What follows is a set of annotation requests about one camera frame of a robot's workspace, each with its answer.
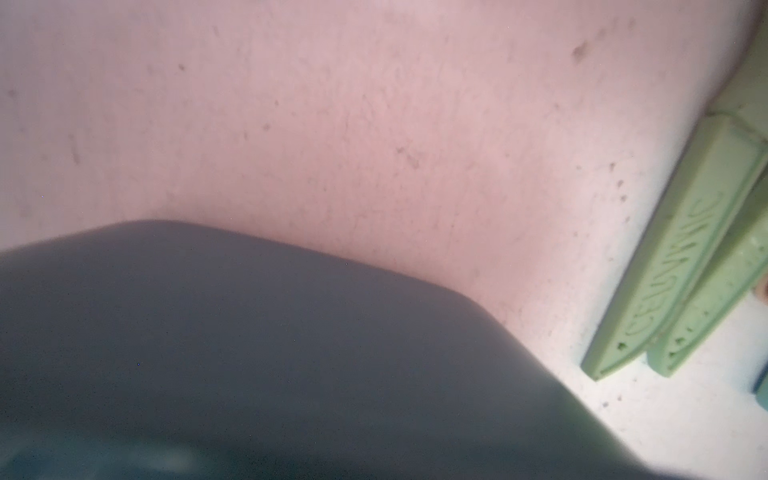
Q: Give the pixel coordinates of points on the teal knife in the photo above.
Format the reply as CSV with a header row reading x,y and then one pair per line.
x,y
761,390

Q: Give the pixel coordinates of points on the dark teal storage tray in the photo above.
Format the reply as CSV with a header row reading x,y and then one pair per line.
x,y
167,350

